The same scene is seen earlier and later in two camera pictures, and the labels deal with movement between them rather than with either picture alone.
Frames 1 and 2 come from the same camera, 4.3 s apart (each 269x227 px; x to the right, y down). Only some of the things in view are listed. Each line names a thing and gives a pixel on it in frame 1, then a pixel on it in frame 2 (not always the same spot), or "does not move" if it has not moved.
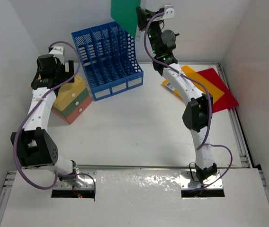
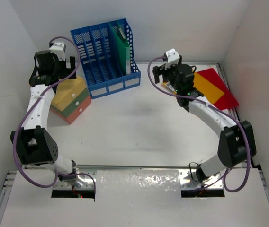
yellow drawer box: (67, 91) does not move
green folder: (124, 12) → (125, 46)
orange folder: (214, 91) does not move
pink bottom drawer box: (76, 113) does not move
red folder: (226, 101) does not move
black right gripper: (143, 15) → (161, 70)
